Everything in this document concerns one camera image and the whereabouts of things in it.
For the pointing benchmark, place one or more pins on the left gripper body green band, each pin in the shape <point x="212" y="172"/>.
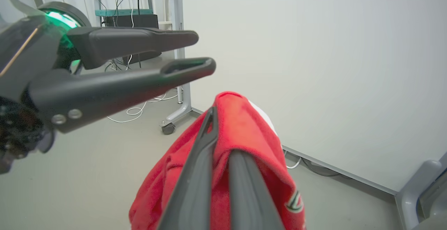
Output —
<point x="24" y="52"/>

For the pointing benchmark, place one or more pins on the grey metal desk frame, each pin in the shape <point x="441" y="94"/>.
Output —
<point x="181" y="48"/>

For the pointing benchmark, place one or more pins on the red fleece garment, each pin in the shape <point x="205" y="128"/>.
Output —
<point x="244" y="125"/>

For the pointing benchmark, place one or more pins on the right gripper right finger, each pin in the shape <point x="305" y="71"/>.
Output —
<point x="249" y="195"/>

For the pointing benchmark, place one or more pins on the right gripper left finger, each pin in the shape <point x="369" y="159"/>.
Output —
<point x="195" y="174"/>

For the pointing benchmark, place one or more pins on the black computer box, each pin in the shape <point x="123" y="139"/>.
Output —
<point x="139" y="21"/>

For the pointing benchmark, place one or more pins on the black castor wheel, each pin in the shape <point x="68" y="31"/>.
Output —
<point x="168" y="128"/>

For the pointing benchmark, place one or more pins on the teal flat tray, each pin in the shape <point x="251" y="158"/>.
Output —
<point x="122" y="12"/>

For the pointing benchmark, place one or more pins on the grey plastic machine base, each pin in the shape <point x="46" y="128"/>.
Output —
<point x="415" y="195"/>

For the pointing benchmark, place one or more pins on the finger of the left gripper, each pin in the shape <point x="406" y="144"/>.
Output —
<point x="125" y="41"/>
<point x="104" y="94"/>

